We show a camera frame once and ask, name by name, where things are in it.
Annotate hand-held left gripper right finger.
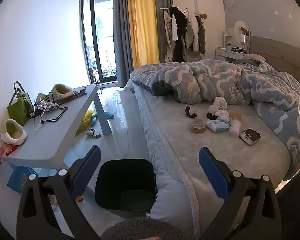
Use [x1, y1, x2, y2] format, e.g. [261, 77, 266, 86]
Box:
[199, 147, 283, 240]

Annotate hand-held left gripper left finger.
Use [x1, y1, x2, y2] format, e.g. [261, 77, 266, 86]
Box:
[16, 145, 102, 240]

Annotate black plastic trash bin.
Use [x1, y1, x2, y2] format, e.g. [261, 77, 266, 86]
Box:
[94, 159, 157, 212]

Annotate blue wet wipes pack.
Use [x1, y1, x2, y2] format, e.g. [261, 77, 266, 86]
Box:
[205, 119, 231, 133]

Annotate brown tape roll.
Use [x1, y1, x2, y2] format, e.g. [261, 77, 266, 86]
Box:
[191, 123, 206, 134]

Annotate white tissue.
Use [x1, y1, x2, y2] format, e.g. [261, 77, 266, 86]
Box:
[229, 118, 242, 138]

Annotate black white snack packet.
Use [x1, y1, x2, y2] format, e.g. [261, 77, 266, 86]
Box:
[239, 128, 262, 146]

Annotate dark brown shell piece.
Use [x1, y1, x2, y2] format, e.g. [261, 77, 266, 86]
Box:
[185, 106, 198, 119]

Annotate grey bed mattress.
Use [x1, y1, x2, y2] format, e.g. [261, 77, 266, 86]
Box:
[126, 62, 300, 233]

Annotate light blue low table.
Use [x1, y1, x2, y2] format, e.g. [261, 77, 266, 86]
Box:
[4, 84, 112, 168]

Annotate yellow plastic bag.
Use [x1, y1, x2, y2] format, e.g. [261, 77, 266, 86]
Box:
[74, 109, 95, 137]

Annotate blue patterned fleece blanket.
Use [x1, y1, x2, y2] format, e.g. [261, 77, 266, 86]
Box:
[129, 59, 300, 180]

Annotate beige tape roll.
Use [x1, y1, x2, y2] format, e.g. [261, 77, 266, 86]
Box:
[228, 112, 243, 122]

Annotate blue cardboard box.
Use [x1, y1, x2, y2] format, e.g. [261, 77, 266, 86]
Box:
[7, 166, 41, 196]

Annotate grey padded headboard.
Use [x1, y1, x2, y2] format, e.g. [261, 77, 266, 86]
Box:
[248, 35, 300, 91]

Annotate blue white tissue packet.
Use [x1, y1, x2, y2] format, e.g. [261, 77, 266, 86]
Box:
[36, 100, 59, 111]

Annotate dark wooden sticks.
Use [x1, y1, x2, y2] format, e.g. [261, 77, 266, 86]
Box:
[55, 87, 87, 105]

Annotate beige pillow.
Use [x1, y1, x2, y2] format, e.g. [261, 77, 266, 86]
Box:
[244, 53, 267, 62]

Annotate grey fuzzy garment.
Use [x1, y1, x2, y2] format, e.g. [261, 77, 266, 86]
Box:
[100, 166, 300, 240]

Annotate green fuzzy slipper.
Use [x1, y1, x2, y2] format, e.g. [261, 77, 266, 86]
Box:
[0, 119, 27, 145]
[51, 84, 73, 101]

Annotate red paper packet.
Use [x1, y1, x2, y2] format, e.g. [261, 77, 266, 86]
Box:
[0, 144, 18, 173]

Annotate green felt handbag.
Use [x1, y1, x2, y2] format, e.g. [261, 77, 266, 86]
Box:
[7, 81, 34, 126]

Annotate white vanity table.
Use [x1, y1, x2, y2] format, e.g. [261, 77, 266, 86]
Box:
[215, 47, 247, 62]

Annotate round vanity mirror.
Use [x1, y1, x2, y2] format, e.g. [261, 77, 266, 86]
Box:
[234, 20, 251, 46]

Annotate white desktop organizer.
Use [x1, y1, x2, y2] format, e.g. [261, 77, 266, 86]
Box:
[223, 29, 237, 49]

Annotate green hanging vest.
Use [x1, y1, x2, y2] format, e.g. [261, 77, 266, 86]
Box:
[196, 16, 206, 56]

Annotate white hanging jacket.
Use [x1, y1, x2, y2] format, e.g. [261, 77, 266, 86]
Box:
[185, 15, 200, 53]

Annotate beige hanging coat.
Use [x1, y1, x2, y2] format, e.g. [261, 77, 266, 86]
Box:
[163, 11, 175, 62]

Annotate black framed glass door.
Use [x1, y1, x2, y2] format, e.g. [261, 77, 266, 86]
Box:
[81, 0, 118, 84]

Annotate white hanging shirt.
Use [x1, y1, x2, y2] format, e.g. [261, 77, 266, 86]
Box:
[171, 14, 178, 42]

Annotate black hanging jacket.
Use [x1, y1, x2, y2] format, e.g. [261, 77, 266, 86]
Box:
[170, 6, 188, 62]

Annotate yellow curtain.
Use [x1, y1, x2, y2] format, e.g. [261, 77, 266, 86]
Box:
[126, 0, 160, 70]

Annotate small plush keychain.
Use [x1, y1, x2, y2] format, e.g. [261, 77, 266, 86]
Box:
[85, 128, 102, 139]

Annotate black wire stand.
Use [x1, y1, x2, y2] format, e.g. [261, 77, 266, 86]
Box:
[34, 92, 68, 125]

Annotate white cable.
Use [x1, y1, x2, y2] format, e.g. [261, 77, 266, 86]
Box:
[33, 102, 44, 130]

